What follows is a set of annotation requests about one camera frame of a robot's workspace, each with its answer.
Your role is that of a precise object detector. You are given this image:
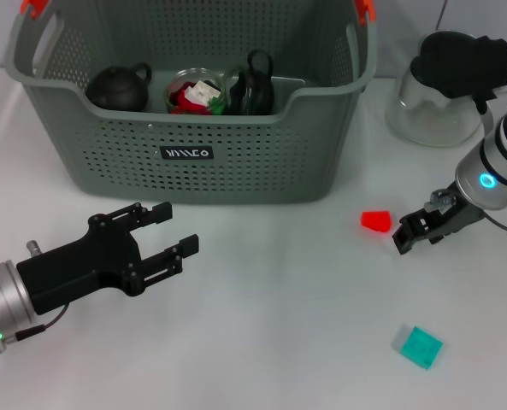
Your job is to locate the dark left gripper cable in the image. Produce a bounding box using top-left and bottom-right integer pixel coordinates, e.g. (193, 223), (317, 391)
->
(0, 302), (70, 343)

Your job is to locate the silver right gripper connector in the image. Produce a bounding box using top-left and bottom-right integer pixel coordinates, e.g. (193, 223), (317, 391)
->
(428, 189), (457, 214)

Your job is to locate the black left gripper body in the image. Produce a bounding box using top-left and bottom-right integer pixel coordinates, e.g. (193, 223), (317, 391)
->
(15, 212), (146, 316)

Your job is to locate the grey perforated plastic storage bin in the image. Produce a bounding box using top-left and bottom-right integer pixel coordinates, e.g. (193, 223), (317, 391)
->
(3, 0), (379, 206)

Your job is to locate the dark red curved brick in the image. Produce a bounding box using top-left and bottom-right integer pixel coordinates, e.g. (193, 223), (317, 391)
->
(171, 96), (214, 115)

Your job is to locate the glass teacup black sleeve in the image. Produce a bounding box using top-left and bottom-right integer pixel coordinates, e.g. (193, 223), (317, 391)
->
(221, 49), (276, 116)
(166, 69), (229, 116)

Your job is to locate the orange-red slope brick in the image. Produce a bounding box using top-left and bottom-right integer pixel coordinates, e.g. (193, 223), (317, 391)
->
(360, 209), (395, 233)

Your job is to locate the teal square brick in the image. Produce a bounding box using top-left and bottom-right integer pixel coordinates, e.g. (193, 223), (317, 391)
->
(392, 325), (445, 371)

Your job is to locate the black clay teapot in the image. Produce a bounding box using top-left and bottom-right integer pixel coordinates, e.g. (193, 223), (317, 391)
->
(85, 61), (154, 113)

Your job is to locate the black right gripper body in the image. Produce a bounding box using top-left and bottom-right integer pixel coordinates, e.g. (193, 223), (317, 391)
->
(401, 182), (486, 245)

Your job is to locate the white two-stud brick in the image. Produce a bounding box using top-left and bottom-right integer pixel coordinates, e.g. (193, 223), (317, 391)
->
(194, 79), (221, 103)

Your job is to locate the glass pitcher black lid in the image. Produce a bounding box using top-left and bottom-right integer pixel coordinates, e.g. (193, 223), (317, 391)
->
(384, 55), (493, 149)

